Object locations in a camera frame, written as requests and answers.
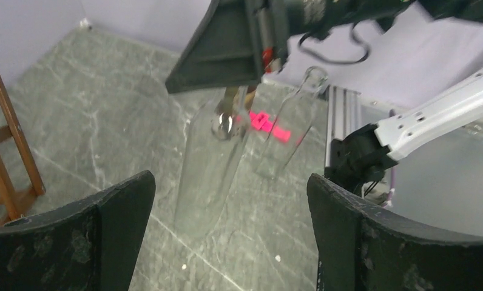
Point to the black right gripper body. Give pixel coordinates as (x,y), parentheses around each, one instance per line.
(277,21)

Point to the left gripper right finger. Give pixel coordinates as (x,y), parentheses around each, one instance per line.
(363,246)

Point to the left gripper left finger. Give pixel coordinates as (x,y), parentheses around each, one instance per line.
(89,244)

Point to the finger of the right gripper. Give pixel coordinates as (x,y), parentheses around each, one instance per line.
(224,51)

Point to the tall clear glass bottle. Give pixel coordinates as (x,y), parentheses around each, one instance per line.
(214,147)

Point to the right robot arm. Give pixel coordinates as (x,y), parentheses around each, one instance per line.
(402,134)

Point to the olive green wine bottle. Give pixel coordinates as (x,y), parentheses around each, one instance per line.
(229,103)

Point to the pink plastic clip tool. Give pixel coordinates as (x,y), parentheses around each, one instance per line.
(264,125)

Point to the aluminium frame rail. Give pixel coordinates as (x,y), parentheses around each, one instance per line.
(344,116)

